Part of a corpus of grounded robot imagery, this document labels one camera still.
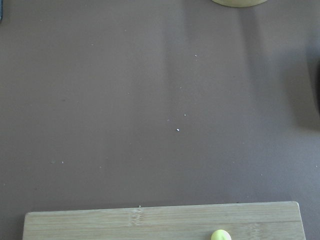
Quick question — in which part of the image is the bamboo cutting board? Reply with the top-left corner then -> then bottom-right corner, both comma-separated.
22,201 -> 305,240

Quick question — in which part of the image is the wooden mug tree stand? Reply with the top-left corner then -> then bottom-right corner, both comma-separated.
212,0 -> 267,8

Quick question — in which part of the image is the yellow plastic knife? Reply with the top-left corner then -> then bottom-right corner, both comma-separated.
210,229 -> 232,240

